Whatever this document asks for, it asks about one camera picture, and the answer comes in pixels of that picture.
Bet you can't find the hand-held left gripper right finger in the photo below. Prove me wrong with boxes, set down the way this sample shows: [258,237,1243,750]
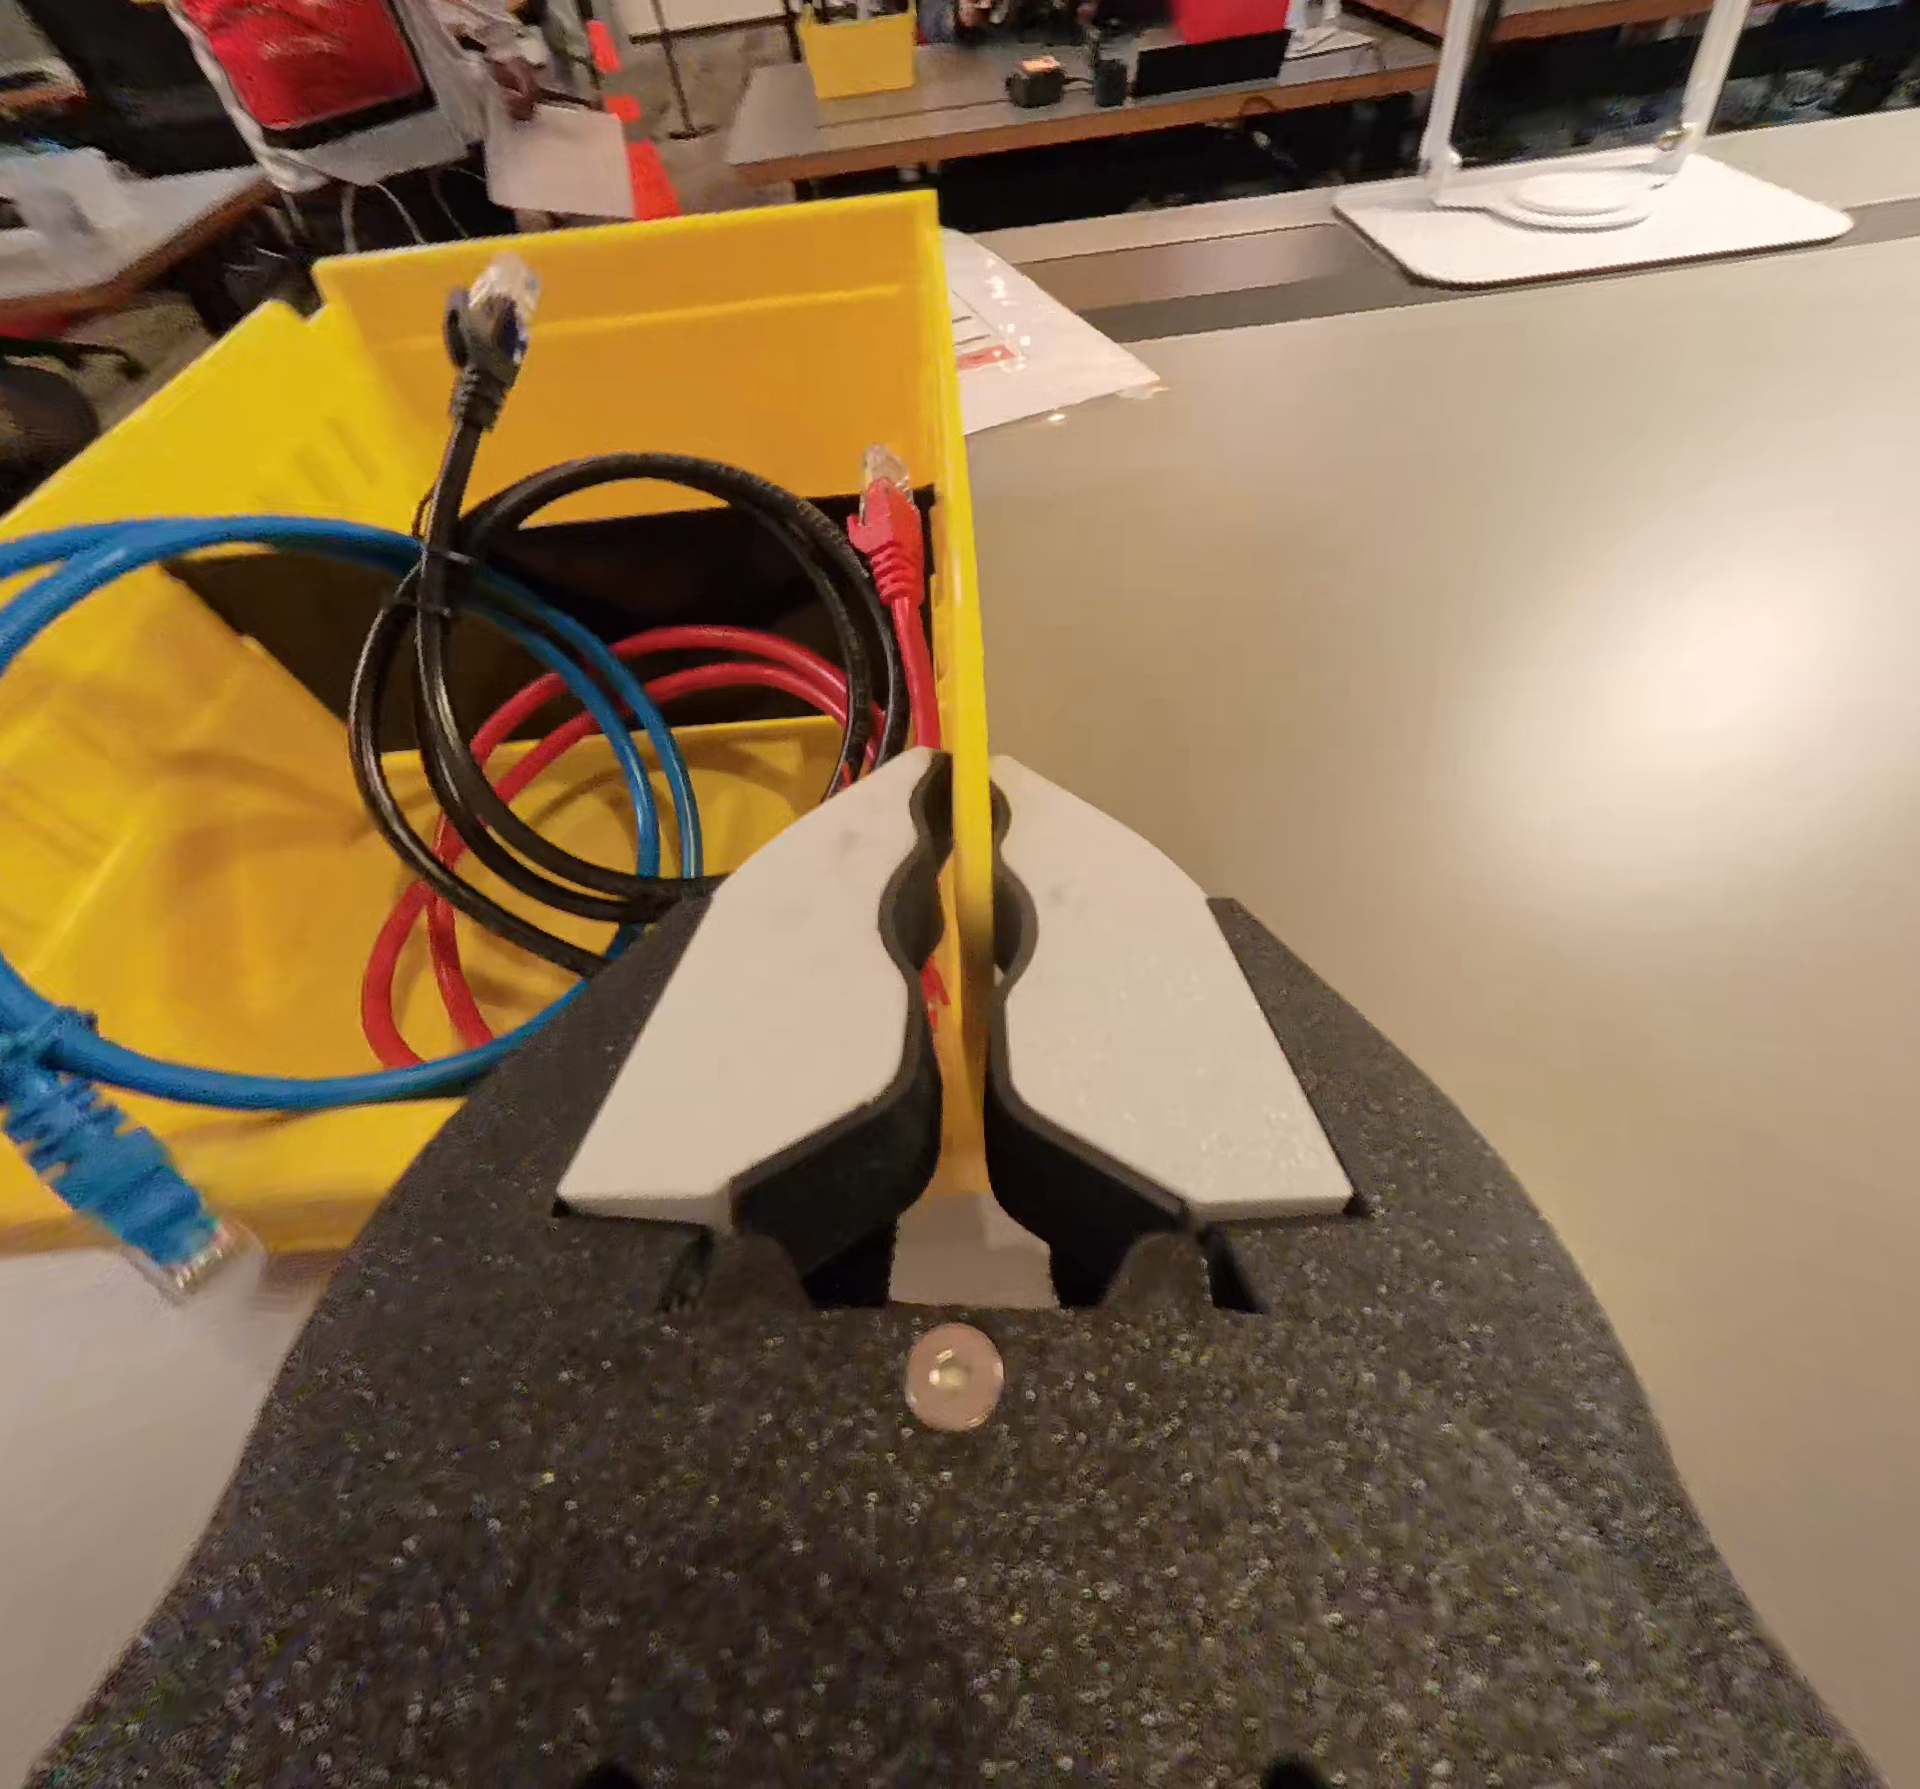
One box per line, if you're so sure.
[982,754,1362,1306]

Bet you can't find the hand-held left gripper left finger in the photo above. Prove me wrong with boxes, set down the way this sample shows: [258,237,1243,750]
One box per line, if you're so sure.
[556,748,954,1306]

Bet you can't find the large yellow plastic bin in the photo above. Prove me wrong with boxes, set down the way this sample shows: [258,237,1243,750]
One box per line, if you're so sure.
[0,188,1001,1260]

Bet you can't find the paper sheet in plastic sleeve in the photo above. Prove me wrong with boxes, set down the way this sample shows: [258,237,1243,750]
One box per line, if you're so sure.
[937,230,1166,439]

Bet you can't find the orange floor markers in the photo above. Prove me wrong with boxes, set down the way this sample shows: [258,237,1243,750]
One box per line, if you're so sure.
[584,17,671,220]

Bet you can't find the white paper on clipboard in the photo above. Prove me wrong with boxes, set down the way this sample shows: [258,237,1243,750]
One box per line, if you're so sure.
[480,101,635,220]

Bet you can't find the wooden workbench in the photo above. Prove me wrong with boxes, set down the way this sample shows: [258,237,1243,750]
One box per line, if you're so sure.
[725,17,1444,189]

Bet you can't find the white lamp stand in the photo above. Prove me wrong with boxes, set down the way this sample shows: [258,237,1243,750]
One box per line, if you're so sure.
[1331,0,1857,289]

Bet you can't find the small yellow bin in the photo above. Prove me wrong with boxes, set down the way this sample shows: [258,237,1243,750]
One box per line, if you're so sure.
[794,0,921,101]

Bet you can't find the black laptop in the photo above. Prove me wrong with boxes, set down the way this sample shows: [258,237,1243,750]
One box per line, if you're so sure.
[1132,25,1295,101]

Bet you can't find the sign stand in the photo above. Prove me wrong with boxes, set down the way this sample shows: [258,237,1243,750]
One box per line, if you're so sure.
[597,0,699,145]

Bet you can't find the red printed banner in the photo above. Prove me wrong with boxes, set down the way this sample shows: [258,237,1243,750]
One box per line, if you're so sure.
[12,0,484,189]

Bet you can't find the red ethernet cable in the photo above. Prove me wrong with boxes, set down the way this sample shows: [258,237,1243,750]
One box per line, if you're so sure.
[358,441,959,1072]

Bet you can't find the blue ethernet cable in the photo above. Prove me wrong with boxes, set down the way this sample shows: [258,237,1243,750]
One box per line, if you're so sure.
[0,516,709,1299]

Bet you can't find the black ethernet cable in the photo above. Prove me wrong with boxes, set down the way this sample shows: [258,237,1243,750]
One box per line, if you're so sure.
[347,250,915,979]

